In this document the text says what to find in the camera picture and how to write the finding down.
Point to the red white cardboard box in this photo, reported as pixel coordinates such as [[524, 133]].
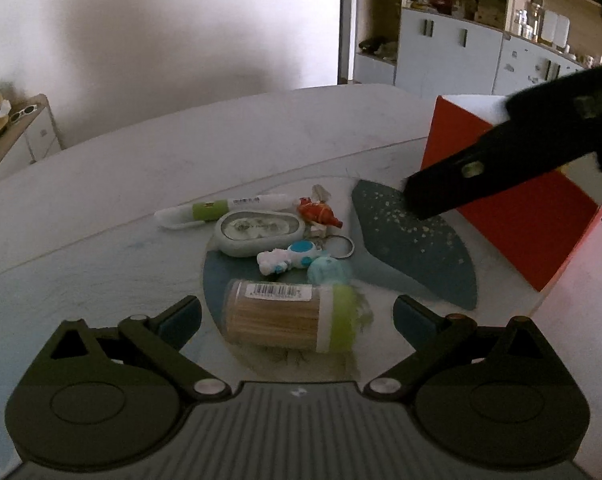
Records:
[[537, 226]]

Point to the white blue astronaut keychain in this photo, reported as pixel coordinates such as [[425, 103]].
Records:
[[299, 255]]

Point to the white sunglasses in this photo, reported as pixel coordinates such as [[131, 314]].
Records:
[[23, 113]]

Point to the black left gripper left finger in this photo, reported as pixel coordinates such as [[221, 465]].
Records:
[[102, 398]]

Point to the toothpick jar green lid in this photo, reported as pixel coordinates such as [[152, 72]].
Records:
[[316, 318]]

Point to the white sideboard cabinet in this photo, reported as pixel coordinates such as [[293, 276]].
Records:
[[30, 140]]

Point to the white green glue pen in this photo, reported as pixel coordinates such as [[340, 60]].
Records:
[[193, 214]]

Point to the grey correction tape dispenser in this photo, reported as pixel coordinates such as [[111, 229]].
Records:
[[246, 233]]

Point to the orange clownfish toy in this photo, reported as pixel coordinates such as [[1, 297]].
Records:
[[318, 212]]

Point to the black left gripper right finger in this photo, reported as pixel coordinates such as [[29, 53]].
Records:
[[497, 397]]

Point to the grey shoe cabinet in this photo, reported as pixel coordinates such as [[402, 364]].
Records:
[[434, 47]]

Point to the patterned glass table mat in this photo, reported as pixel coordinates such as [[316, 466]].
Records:
[[139, 268]]

